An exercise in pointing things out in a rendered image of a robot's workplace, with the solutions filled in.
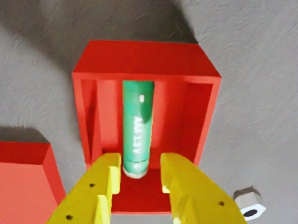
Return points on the green battery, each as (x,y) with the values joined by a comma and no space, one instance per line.
(137,115)

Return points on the red open box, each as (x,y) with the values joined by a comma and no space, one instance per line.
(183,109)

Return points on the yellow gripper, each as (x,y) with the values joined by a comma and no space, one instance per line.
(195,198)

